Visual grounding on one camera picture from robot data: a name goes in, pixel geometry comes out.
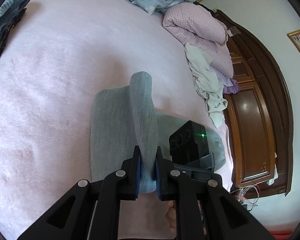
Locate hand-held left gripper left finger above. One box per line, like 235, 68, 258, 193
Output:
16, 145, 142, 240

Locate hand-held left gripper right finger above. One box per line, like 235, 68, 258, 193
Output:
155, 145, 275, 240

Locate person's right hand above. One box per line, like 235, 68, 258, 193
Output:
165, 201, 177, 234

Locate wooden headboard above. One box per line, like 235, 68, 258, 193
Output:
194, 1, 294, 198

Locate pale green crumpled garment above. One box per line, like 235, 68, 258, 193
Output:
184, 42, 228, 128

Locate purple ruffled pillow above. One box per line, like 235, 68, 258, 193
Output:
216, 67, 241, 95

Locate grey tape piece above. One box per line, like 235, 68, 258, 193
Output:
226, 26, 241, 37

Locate pink checked quilt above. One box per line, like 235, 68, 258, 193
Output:
163, 2, 234, 78

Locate pink fleece blanket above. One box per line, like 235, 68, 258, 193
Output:
0, 0, 234, 240

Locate folded blue jeans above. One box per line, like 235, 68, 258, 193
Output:
0, 0, 30, 55

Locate striped folded shirt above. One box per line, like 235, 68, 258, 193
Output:
0, 0, 14, 34

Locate red and white wires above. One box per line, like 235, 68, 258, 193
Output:
231, 184, 260, 212

